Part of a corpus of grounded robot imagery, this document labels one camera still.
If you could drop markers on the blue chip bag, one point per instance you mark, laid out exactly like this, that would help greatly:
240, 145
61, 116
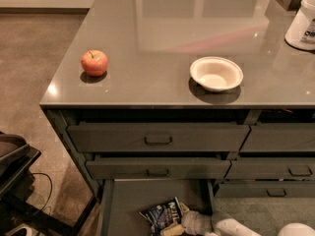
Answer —
162, 215

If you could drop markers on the grey counter cabinet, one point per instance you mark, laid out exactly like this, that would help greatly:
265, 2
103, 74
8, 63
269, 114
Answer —
150, 46

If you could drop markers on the bottom right drawer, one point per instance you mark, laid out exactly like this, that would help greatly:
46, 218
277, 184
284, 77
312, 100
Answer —
269, 189

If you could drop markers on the white plastic canister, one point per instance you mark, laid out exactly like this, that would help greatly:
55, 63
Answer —
301, 33

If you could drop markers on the open bottom left drawer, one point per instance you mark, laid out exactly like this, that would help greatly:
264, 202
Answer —
122, 201

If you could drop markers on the middle left drawer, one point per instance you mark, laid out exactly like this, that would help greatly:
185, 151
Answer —
157, 168

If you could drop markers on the red apple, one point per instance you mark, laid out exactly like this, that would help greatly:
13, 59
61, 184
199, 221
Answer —
94, 63

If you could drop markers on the top left drawer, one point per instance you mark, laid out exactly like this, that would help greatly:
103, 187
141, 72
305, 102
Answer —
157, 137

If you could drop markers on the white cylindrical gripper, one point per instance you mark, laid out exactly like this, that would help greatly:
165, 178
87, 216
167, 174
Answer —
196, 221

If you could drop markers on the middle right drawer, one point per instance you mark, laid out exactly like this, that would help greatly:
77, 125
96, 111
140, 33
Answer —
271, 168

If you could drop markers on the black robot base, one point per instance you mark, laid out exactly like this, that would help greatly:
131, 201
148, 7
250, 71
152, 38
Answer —
16, 157

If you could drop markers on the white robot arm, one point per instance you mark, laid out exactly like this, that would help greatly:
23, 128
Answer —
222, 224

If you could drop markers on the top right drawer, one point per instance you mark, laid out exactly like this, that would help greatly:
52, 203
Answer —
280, 138

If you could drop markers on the white paper bowl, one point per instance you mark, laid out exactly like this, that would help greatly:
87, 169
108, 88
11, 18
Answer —
216, 73

